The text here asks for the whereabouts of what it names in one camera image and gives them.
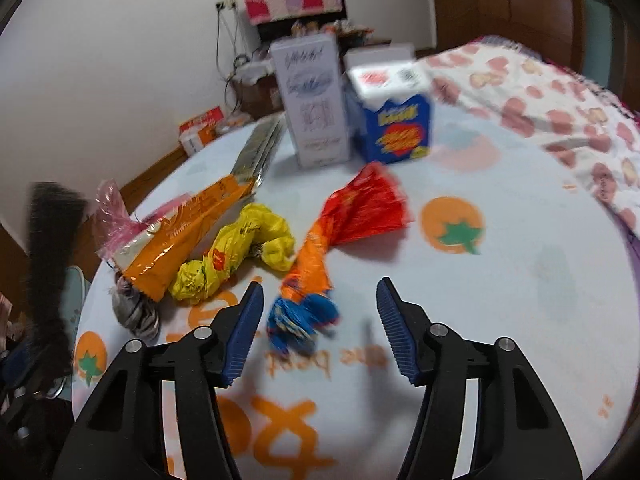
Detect grey wrapper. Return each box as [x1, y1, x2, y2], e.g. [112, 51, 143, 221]
[111, 272, 160, 340]

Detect yellow plastic bag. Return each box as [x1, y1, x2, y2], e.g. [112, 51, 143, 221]
[169, 203, 295, 304]

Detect orange snack wrapper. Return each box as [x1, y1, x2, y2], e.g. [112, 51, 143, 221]
[112, 174, 256, 302]

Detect white orange-print bed sheet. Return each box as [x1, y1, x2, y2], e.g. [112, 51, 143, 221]
[70, 104, 640, 480]

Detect pink plastic bag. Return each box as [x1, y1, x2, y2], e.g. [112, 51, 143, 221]
[92, 179, 191, 260]

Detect red orange blue snack bag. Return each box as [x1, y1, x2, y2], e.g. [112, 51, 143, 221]
[266, 162, 412, 358]

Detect orange white box on floor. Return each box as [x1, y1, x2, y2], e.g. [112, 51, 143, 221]
[178, 106, 224, 157]

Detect dark seaweed snack packet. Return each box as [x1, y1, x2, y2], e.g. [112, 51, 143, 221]
[231, 113, 286, 188]

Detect pink heart pattern quilt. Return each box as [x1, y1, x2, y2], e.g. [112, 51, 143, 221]
[420, 36, 639, 233]

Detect wooden TV cabinet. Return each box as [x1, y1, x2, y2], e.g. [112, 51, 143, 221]
[231, 20, 392, 119]

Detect blue Look milk carton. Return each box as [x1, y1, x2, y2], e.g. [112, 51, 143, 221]
[343, 44, 432, 165]

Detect tall white milk carton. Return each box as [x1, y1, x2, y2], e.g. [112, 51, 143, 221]
[269, 34, 350, 169]

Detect wooden wardrobe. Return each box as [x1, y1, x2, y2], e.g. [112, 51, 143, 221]
[434, 0, 639, 108]

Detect hanging power cables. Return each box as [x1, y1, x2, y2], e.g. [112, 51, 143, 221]
[214, 8, 252, 111]

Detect wall power socket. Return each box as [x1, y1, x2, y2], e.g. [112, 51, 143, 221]
[216, 0, 238, 11]

